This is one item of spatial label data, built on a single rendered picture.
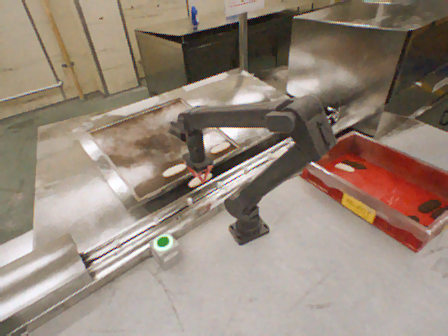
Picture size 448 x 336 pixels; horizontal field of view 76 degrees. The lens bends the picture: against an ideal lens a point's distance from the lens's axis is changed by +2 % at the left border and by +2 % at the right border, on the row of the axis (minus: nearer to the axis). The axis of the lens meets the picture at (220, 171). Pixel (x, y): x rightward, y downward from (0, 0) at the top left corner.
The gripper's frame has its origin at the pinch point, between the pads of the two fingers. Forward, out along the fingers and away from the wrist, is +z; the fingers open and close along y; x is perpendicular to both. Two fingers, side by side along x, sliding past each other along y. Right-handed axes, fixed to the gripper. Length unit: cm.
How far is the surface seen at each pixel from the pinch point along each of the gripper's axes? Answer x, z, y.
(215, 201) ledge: 0.8, 7.2, 7.3
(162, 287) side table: -29.9, 11.2, 21.3
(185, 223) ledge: -13.2, 7.2, 8.7
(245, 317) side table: -17.4, 10.8, 43.1
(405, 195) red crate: 57, 10, 49
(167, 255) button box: -24.6, 5.4, 17.0
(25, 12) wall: 14, -16, -370
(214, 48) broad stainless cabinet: 132, 12, -164
